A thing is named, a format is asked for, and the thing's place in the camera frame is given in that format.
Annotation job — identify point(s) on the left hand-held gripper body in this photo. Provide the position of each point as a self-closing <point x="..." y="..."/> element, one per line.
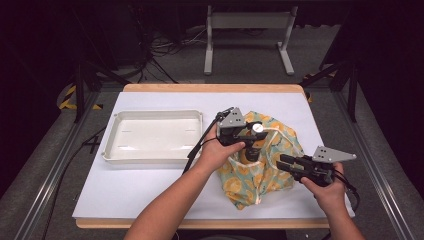
<point x="231" y="120"/>

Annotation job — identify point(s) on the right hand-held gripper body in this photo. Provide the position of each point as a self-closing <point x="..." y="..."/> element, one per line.
<point x="328" y="155"/>

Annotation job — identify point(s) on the orange slice print cloth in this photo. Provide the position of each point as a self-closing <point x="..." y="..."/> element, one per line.
<point x="250" y="183"/>

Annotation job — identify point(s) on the person's left hand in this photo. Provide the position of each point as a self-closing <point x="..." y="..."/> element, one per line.
<point x="216" y="155"/>

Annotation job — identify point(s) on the person's right hand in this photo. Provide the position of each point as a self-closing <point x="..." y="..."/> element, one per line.
<point x="330" y="196"/>

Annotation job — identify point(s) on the wooden table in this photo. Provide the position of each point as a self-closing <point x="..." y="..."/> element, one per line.
<point x="213" y="88"/>

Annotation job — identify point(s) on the black tripod stand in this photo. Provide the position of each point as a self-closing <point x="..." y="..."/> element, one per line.
<point x="351" y="90"/>
<point x="79" y="90"/>

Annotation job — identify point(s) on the white plastic tray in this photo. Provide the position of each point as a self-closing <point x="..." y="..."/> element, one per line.
<point x="156" y="136"/>

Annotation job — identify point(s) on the white table mat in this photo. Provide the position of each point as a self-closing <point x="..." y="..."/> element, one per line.
<point x="133" y="190"/>

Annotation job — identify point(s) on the yellow black hazard tape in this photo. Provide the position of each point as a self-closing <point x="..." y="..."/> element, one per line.
<point x="68" y="100"/>

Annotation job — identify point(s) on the grey metal stand frame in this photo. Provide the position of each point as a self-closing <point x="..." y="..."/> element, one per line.
<point x="250" y="20"/>

